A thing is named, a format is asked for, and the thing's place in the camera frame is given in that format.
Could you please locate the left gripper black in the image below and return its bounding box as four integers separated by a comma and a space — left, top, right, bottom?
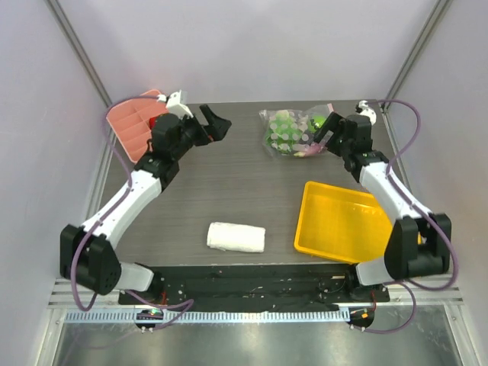
172, 105, 231, 161

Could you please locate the clear zip top bag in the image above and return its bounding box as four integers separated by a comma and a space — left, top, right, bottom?
259, 103, 334, 158

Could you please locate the green polka dot toy food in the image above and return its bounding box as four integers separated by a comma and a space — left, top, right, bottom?
264, 110, 300, 155

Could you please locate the green toy ball black zigzag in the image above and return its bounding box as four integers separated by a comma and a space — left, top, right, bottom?
308, 115, 326, 133

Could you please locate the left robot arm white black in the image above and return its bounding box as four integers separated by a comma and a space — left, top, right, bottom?
60, 104, 232, 304

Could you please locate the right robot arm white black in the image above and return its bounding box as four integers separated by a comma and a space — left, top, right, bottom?
313, 112, 456, 301

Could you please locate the red santa toy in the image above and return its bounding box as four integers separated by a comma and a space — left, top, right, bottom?
148, 114, 166, 130

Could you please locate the pink divided organizer box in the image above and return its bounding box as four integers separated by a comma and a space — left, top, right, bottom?
106, 89, 167, 163

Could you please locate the yellow plastic tray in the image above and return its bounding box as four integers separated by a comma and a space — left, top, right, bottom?
293, 181, 422, 266

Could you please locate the white rolled towel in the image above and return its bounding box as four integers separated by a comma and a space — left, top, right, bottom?
207, 222, 266, 253

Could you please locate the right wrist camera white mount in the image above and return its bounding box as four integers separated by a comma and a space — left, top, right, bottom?
355, 100, 377, 126

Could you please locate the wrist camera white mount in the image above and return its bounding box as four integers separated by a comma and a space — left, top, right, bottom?
157, 90, 194, 118
355, 100, 377, 126

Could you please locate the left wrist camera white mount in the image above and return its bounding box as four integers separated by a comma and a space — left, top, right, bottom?
157, 90, 194, 118

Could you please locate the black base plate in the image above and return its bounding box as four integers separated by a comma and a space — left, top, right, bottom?
135, 264, 386, 313

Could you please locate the white slotted cable duct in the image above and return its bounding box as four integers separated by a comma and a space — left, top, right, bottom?
64, 307, 350, 324

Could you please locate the aluminium frame rail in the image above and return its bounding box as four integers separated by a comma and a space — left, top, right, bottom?
47, 279, 464, 310

